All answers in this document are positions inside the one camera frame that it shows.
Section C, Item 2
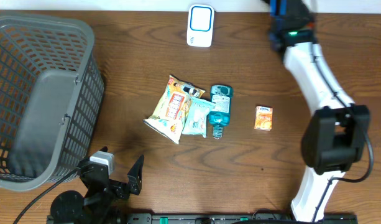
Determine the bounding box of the orange wiper sheet bag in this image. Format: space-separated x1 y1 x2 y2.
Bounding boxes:
143 75 205 144

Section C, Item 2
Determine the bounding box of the teal package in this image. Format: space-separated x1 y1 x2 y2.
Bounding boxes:
182 97 214 138

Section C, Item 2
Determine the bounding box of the teal mouthwash bottle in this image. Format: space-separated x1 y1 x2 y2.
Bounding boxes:
208 85 233 139

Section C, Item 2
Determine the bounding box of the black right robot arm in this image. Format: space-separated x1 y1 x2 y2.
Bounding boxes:
266 0 374 223

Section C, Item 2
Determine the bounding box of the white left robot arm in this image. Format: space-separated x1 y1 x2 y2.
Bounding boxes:
47 147 144 223

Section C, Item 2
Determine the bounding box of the white black barcode scanner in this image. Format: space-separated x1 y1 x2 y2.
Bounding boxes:
186 4 215 48

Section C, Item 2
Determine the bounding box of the grey plastic basket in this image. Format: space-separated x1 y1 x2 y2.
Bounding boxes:
0 13 104 192

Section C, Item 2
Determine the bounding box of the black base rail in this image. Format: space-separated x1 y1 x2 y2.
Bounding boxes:
124 212 359 224

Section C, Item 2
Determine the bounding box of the black left camera cable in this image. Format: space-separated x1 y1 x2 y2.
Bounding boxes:
12 167 81 224

